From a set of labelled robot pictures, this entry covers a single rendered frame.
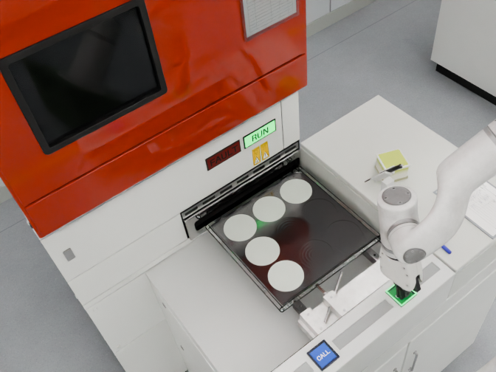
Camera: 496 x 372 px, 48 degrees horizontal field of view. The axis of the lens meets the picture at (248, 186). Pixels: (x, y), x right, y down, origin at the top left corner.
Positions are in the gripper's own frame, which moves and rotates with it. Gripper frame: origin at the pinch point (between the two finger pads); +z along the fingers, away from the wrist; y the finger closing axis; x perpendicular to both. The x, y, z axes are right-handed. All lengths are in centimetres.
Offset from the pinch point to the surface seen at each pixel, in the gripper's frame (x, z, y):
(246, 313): -30.2, 10.1, -30.5
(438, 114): 148, 76, -116
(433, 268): 12.0, 2.5, -0.9
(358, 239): 6.7, 3.6, -23.3
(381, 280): 3.0, 8.1, -11.2
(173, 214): -32, -13, -57
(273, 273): -18.9, 2.1, -29.9
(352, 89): 128, 66, -163
